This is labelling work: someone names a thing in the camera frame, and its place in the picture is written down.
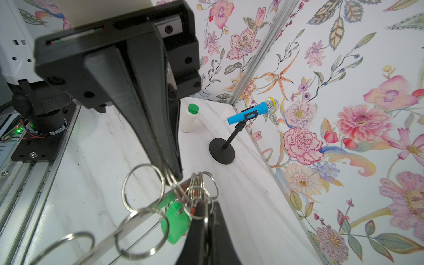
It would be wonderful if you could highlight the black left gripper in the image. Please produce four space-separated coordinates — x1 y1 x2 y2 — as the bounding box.
34 1 201 181

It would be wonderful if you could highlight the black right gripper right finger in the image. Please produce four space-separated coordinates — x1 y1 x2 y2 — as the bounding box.
209 202 241 265

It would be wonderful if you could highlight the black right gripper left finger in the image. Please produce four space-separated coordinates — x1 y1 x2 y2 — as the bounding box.
176 203 209 265

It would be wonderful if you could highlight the large metal keyring with keys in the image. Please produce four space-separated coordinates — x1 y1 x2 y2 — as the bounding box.
31 163 218 265

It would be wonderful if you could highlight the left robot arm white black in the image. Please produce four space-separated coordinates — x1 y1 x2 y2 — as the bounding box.
1 1 201 180

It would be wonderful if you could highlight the white bottle green cap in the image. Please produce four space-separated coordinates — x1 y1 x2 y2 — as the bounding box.
180 103 199 133

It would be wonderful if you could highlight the blue toy microphone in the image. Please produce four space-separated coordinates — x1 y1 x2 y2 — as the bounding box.
227 98 280 125

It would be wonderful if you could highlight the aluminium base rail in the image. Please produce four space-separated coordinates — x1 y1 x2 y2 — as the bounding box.
1 103 81 265

